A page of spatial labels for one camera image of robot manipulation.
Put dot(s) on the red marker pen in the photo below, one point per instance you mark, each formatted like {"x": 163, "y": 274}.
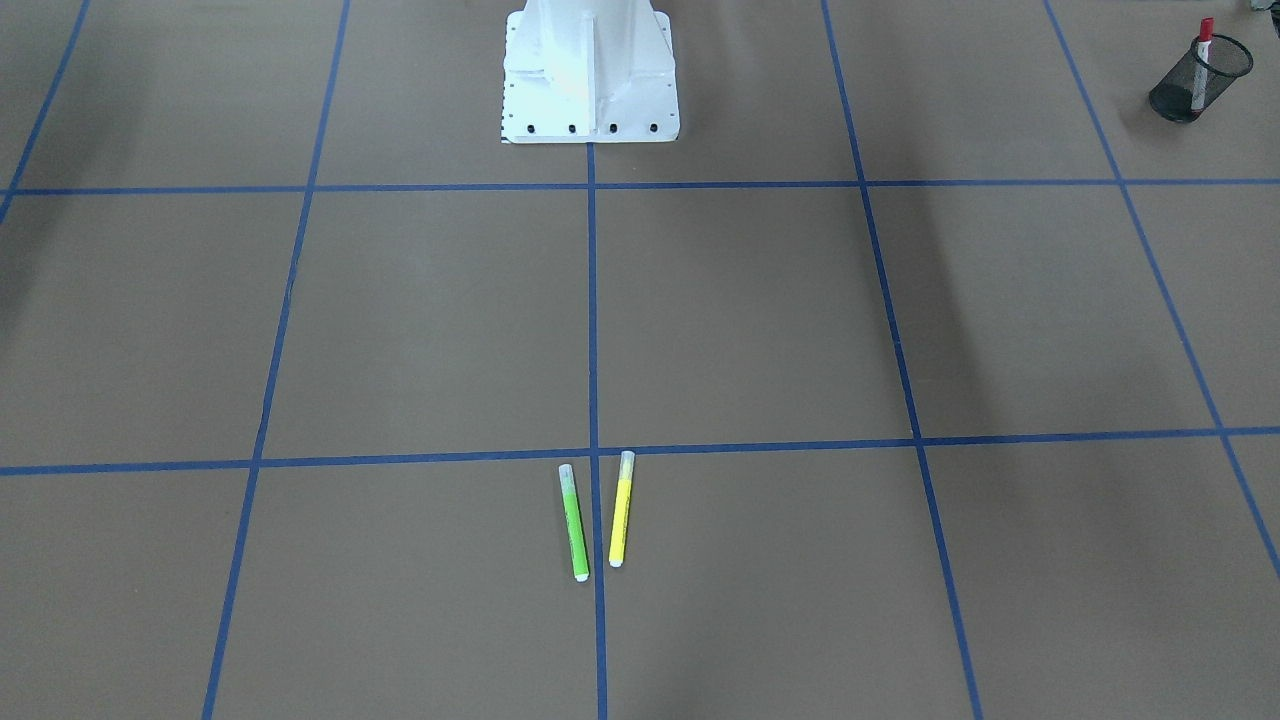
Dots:
{"x": 1201, "y": 68}

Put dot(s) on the black cup near arm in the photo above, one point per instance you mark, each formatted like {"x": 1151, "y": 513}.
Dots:
{"x": 1170, "y": 97}

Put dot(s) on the brown paper table mat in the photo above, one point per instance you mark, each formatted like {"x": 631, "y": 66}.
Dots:
{"x": 950, "y": 368}

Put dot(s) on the green marker pen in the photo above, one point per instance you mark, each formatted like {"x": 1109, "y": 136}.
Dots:
{"x": 576, "y": 536}

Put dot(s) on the yellow marker pen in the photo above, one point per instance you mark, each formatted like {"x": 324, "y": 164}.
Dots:
{"x": 623, "y": 489}

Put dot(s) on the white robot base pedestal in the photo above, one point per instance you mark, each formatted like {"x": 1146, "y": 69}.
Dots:
{"x": 589, "y": 72}

